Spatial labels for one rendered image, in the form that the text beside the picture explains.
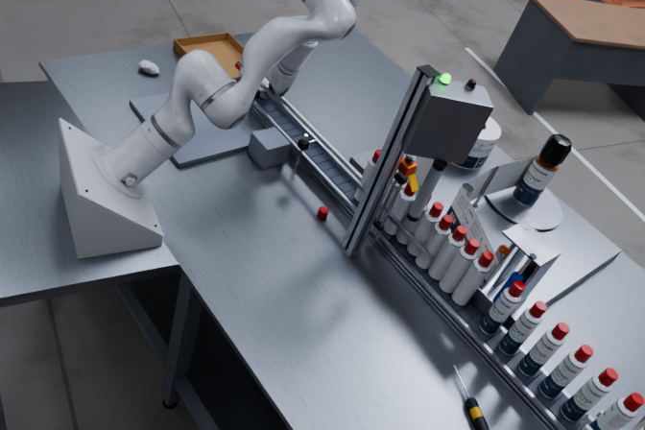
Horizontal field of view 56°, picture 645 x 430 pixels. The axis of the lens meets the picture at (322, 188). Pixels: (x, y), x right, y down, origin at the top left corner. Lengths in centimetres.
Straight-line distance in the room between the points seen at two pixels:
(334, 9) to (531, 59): 342
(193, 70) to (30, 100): 76
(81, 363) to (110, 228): 95
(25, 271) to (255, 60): 80
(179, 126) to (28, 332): 123
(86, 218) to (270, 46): 65
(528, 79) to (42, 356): 381
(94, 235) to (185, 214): 32
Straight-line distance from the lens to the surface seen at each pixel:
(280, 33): 167
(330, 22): 167
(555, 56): 478
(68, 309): 269
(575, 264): 227
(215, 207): 194
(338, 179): 208
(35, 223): 186
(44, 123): 219
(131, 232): 173
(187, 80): 169
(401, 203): 188
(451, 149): 162
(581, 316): 219
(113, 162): 177
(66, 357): 257
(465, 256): 178
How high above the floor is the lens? 219
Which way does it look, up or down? 40 degrees down
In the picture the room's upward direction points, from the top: 20 degrees clockwise
